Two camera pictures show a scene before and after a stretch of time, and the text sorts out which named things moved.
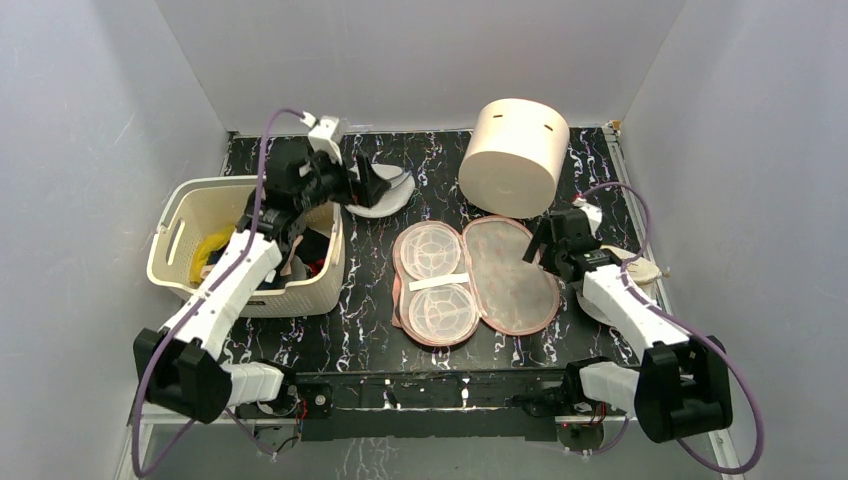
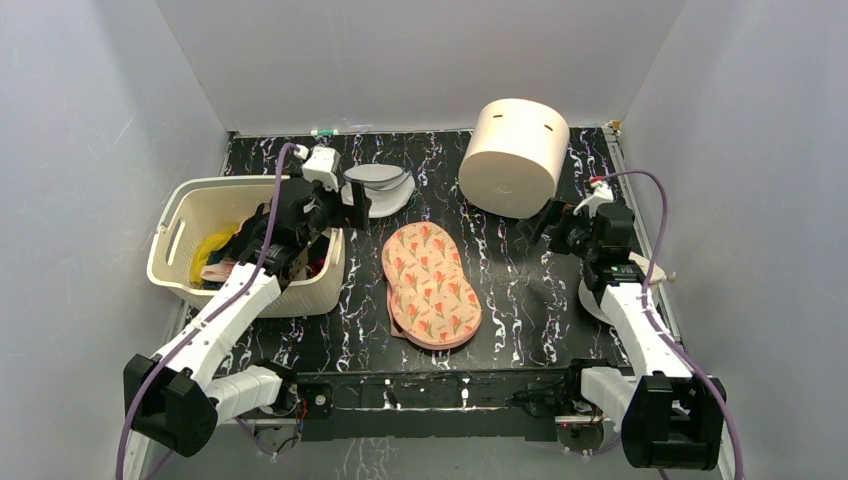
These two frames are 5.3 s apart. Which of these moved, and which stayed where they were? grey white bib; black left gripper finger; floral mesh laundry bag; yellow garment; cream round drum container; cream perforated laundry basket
Moved: floral mesh laundry bag; black left gripper finger
Stayed: cream perforated laundry basket; yellow garment; cream round drum container; grey white bib
